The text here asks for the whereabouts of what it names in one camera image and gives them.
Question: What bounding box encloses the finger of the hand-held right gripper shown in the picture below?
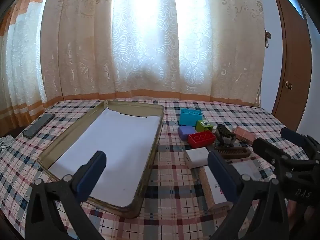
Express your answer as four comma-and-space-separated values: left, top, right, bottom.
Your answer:
252, 138, 318, 173
280, 127, 320, 155

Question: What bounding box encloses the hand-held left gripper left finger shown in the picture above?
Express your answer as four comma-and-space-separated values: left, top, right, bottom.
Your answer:
25, 151, 107, 240

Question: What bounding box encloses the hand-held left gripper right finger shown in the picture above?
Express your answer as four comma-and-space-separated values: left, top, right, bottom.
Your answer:
207, 151, 290, 240

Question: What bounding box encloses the cardboard box with white label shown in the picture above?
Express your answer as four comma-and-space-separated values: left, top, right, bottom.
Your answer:
200, 166, 233, 210

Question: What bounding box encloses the brown wooden brush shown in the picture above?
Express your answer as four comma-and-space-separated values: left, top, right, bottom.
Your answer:
215, 147, 251, 159

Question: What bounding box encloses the copper pink metal case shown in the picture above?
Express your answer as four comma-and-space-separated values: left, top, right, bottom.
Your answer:
234, 127, 257, 144

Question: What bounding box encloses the white rectangular box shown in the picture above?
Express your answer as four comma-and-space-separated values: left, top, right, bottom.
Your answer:
184, 147, 210, 168

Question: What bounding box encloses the red toy building block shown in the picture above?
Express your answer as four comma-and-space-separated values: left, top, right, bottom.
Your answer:
188, 132, 216, 148

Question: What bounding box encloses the green toy building block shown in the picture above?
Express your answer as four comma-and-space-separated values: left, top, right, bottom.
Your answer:
195, 120, 215, 133

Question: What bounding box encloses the purple toy building block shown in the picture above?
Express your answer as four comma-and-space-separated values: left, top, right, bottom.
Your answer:
178, 126, 197, 142

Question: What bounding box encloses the gold metal tin box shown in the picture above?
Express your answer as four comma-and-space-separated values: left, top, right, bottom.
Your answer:
37, 100, 165, 219

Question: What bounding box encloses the teal toy building block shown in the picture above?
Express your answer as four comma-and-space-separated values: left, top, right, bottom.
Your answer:
179, 108, 203, 127

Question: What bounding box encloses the person's right hand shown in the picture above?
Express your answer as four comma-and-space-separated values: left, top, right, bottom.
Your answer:
287, 200, 315, 220

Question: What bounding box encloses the white paper sheet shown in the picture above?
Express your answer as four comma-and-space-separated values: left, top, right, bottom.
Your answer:
50, 108, 162, 207

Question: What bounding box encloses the plaid bed sheet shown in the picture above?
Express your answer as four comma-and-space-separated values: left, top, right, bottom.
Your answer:
0, 99, 310, 240

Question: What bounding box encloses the black smartphone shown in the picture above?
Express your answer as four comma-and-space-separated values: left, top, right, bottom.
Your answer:
23, 114, 56, 138

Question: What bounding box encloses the brown wooden door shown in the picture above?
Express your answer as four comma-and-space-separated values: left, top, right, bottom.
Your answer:
270, 0, 313, 130

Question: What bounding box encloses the grey knitted cloth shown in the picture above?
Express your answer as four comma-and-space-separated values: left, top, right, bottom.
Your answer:
0, 135, 13, 153

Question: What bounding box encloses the white lace curtain orange trim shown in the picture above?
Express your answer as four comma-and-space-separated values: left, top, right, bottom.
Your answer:
0, 0, 49, 130

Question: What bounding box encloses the beige patterned curtain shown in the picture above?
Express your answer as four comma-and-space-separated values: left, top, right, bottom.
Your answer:
40, 0, 266, 107

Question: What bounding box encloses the dark wall curtain hook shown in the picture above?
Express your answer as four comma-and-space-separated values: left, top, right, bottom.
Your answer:
264, 29, 272, 49

